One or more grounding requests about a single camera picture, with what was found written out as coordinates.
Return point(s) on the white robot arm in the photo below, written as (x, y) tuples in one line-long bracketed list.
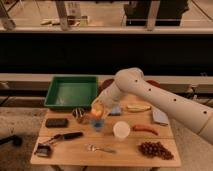
[(195, 116)]

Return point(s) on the white plastic cup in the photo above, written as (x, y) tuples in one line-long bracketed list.
[(121, 130)]

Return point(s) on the red bowl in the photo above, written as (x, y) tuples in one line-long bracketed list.
[(105, 84)]

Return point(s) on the blue small block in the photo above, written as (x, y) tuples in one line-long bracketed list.
[(116, 111)]

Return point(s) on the yellow banana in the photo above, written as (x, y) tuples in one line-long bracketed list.
[(138, 108)]

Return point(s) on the blue small toy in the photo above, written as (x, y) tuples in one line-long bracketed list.
[(97, 124)]

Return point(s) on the striped dark ball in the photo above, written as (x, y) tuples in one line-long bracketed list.
[(78, 113)]

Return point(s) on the green plastic tray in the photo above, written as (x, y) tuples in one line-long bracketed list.
[(71, 92)]

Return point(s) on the wooden table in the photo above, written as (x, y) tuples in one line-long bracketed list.
[(75, 152)]

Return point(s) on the red chili pepper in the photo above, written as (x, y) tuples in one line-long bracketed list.
[(144, 128)]

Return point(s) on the grey-blue folded cloth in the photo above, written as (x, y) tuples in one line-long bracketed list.
[(160, 117)]

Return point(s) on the silver fork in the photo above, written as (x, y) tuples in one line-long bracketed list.
[(95, 148)]

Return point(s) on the black rectangular sponge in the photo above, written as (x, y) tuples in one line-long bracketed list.
[(56, 123)]

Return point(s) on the bunch of dark grapes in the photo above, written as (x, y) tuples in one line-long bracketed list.
[(155, 149)]

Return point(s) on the black object on floor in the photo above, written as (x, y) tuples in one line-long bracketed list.
[(14, 139)]

